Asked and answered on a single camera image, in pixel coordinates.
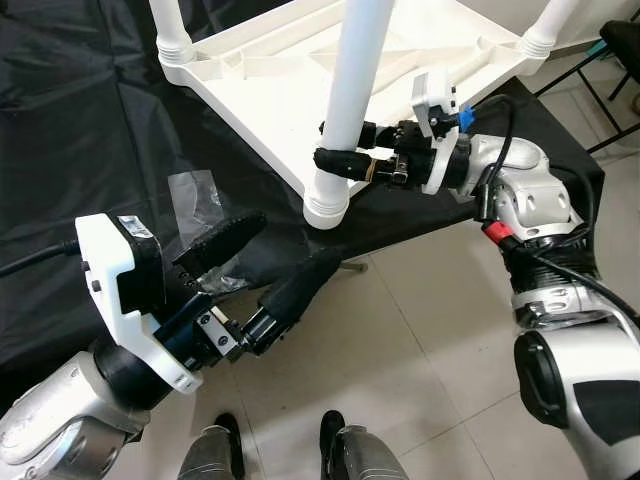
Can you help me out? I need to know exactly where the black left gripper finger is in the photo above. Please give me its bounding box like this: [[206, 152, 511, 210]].
[[240, 247, 346, 356], [172, 210, 269, 291]]

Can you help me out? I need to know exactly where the white plastic table leg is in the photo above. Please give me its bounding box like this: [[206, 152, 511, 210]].
[[303, 0, 396, 231], [520, 0, 581, 61], [148, 0, 193, 66]]

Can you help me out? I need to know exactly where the white plastic table top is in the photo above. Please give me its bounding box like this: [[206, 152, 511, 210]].
[[160, 0, 561, 216]]

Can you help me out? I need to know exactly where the grey robot left foot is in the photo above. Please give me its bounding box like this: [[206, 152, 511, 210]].
[[178, 412, 246, 480]]

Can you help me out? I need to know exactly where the black table cloth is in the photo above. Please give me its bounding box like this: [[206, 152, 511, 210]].
[[0, 0, 606, 381]]

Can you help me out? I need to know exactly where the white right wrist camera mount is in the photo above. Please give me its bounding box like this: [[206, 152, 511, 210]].
[[410, 72, 471, 196]]

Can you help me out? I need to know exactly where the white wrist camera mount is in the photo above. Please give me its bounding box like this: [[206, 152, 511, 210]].
[[410, 72, 471, 196], [75, 213, 201, 396]]

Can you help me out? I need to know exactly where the red cable connector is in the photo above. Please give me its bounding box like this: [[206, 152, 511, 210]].
[[482, 222, 516, 246]]

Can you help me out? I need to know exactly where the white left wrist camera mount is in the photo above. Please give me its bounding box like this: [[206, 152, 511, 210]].
[[75, 213, 201, 396]]

